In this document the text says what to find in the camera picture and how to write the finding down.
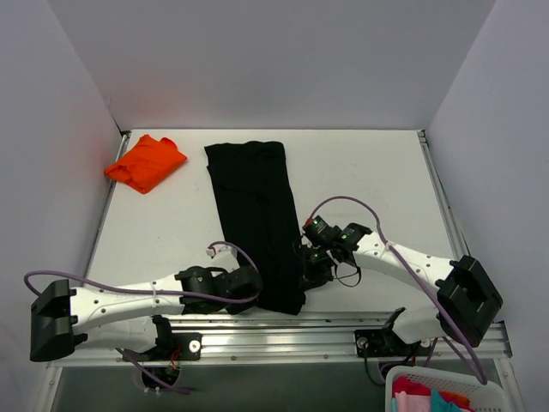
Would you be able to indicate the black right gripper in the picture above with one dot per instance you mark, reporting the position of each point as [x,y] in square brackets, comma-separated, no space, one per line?
[312,264]

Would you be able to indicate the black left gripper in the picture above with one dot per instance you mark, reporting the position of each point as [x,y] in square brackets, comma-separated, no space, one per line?
[247,281]

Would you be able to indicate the black t shirt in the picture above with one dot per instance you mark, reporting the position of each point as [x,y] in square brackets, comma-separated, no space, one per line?
[257,213]

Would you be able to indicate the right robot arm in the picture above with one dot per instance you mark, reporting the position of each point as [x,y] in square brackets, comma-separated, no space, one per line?
[464,300]

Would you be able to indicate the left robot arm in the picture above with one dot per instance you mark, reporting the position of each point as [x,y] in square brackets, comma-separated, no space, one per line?
[64,318]

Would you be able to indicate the orange folded t shirt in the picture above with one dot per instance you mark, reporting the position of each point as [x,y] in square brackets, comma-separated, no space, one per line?
[147,164]

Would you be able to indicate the pink garment in basket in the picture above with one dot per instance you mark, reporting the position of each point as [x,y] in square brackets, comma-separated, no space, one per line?
[410,396]

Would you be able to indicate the teal garment in basket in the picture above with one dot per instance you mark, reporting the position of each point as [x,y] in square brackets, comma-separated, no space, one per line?
[438,404]

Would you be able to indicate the orange garment in basket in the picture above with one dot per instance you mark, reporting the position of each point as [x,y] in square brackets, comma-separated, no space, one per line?
[459,400]

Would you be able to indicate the white laundry basket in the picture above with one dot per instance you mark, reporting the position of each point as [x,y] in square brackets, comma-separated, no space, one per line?
[489,397]

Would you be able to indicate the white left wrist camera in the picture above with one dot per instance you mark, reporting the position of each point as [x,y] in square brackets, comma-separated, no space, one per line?
[222,256]

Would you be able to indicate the aluminium frame rail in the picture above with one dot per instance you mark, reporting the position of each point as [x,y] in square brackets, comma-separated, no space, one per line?
[272,338]

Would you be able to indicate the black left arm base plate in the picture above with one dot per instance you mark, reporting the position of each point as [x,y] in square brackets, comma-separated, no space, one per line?
[185,346]

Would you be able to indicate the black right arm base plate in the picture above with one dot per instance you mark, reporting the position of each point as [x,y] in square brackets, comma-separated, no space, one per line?
[374,343]

